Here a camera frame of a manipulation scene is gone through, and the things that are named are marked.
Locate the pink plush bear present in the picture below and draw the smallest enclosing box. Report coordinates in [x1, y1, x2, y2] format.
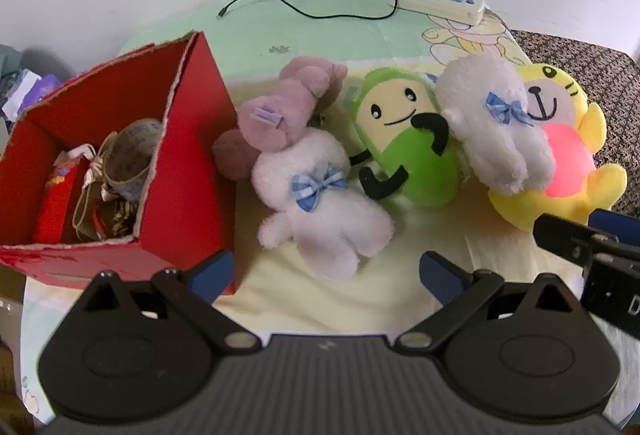
[212, 56, 348, 180]

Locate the green plush toy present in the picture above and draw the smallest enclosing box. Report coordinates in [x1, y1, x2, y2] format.
[347, 67, 461, 207]

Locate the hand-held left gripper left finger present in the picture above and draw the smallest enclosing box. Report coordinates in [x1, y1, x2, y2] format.
[75, 250, 262, 357]

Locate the red cardboard box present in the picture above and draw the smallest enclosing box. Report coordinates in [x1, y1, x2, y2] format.
[0, 31, 240, 297]

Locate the white plush bear blue bow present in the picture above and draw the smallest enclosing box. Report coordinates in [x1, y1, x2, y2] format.
[435, 52, 557, 196]
[251, 127, 396, 280]

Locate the grey cloth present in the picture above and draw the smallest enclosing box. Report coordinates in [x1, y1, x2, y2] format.
[0, 45, 23, 76]

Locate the yellow plush tiger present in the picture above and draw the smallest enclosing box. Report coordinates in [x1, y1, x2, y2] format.
[487, 61, 628, 232]

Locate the purple tissue pack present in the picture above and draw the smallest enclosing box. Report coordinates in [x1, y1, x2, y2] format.
[22, 72, 63, 108]

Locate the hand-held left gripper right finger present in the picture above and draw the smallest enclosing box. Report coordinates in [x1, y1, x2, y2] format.
[394, 251, 583, 358]

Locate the red packet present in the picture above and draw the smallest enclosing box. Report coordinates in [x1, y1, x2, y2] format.
[34, 162, 83, 243]

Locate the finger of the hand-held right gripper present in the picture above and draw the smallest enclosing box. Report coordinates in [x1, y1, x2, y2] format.
[532, 213, 640, 268]
[589, 209, 640, 246]

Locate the purple clip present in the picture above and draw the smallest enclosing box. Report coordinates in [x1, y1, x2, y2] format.
[249, 107, 287, 130]

